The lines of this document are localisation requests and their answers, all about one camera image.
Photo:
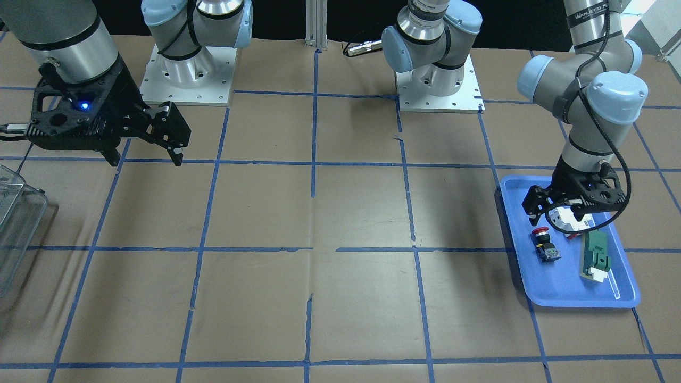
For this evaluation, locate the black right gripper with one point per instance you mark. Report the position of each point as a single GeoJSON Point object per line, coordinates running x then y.
{"type": "Point", "coordinates": [123, 86]}

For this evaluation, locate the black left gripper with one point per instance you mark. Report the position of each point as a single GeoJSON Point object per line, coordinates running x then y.
{"type": "Point", "coordinates": [566, 178]}

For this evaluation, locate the red emergency stop button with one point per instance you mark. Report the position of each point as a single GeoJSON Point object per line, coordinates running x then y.
{"type": "Point", "coordinates": [545, 249]}

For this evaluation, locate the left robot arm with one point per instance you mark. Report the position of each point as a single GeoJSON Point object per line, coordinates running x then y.
{"type": "Point", "coordinates": [596, 91]}

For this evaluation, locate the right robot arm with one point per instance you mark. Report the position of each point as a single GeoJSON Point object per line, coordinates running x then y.
{"type": "Point", "coordinates": [73, 36]}

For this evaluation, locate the white circuit breaker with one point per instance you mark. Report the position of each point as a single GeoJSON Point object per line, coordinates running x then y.
{"type": "Point", "coordinates": [563, 218]}

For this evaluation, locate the green terminal block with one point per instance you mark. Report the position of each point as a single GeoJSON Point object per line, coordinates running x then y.
{"type": "Point", "coordinates": [595, 262]}

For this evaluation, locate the blue plastic tray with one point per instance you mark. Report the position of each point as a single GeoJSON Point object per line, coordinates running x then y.
{"type": "Point", "coordinates": [559, 283]}

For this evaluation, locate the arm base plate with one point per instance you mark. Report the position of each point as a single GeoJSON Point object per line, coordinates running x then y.
{"type": "Point", "coordinates": [203, 80]}
{"type": "Point", "coordinates": [439, 96]}

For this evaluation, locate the wire mesh shelf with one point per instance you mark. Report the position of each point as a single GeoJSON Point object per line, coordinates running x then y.
{"type": "Point", "coordinates": [22, 208]}

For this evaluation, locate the aluminium frame post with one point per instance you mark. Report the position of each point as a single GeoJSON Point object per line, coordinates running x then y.
{"type": "Point", "coordinates": [316, 24]}

